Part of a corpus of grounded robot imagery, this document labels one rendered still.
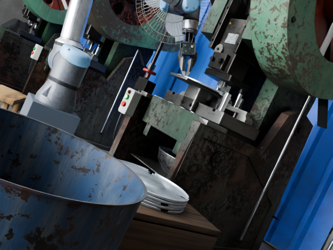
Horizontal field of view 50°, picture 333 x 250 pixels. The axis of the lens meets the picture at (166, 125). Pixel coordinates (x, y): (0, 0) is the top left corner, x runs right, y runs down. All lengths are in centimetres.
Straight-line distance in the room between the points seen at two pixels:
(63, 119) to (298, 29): 93
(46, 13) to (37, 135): 376
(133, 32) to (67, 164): 227
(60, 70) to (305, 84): 97
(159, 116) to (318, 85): 74
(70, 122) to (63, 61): 22
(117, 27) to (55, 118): 172
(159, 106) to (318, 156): 138
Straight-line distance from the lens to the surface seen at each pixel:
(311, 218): 269
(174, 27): 257
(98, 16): 288
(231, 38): 185
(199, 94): 171
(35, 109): 132
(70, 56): 135
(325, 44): 165
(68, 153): 84
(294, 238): 272
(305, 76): 155
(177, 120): 166
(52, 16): 458
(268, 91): 192
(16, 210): 46
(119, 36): 296
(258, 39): 150
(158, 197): 101
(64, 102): 134
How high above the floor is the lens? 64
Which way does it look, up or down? 3 degrees down
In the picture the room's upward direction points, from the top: 25 degrees clockwise
